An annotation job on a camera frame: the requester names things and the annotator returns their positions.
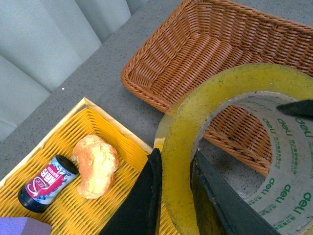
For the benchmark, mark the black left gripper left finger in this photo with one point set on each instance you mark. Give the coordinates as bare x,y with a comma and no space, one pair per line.
139,214

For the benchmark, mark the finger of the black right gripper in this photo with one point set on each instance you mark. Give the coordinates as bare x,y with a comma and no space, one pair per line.
300,109

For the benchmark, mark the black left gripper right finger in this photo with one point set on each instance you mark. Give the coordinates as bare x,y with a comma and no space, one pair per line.
219,209

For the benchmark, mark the yellow tape roll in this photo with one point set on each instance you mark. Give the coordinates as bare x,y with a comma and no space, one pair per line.
236,111

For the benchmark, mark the yellow woven basket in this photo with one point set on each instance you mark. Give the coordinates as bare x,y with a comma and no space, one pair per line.
70,213

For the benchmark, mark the brown wicker basket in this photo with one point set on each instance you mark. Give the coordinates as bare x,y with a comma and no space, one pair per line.
204,37

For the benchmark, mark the golden bread croissant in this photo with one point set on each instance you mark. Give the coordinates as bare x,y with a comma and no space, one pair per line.
97,163

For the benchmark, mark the small black-capped bottle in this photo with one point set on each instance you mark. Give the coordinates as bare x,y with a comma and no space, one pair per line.
39,192

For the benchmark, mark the purple foam block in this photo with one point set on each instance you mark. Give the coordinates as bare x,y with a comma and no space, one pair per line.
23,226

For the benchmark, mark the grey pleated curtain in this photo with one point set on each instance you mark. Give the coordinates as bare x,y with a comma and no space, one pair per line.
42,42

